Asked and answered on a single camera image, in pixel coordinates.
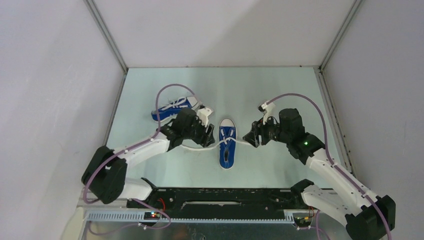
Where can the blue sneaker laces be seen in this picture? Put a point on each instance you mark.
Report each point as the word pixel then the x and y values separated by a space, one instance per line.
pixel 227 134
pixel 170 110

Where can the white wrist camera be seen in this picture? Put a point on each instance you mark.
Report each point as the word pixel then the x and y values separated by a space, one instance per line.
pixel 266 109
pixel 203 114

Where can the grey slotted cable duct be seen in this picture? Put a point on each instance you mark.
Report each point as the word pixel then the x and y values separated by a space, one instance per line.
pixel 141 216

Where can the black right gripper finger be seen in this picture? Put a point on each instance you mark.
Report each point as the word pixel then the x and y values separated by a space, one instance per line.
pixel 252 138
pixel 257 128

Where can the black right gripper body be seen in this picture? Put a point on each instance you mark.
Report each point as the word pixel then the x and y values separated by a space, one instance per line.
pixel 273 132

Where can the blue sneaker tied laces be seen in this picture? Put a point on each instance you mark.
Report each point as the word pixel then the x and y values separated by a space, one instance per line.
pixel 170 110

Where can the white shoelace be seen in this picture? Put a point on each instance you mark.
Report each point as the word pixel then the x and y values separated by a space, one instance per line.
pixel 212 147

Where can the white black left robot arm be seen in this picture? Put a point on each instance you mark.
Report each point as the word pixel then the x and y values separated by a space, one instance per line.
pixel 106 174

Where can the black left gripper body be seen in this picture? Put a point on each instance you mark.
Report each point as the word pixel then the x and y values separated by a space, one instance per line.
pixel 197 132

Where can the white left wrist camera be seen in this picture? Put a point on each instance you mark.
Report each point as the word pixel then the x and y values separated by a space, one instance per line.
pixel 203 114

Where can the aluminium frame rail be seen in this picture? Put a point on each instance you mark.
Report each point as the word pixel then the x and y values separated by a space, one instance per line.
pixel 105 32

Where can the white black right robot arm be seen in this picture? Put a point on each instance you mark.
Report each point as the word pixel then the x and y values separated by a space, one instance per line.
pixel 364 214

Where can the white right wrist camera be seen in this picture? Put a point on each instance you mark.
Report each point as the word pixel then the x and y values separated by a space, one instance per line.
pixel 266 109

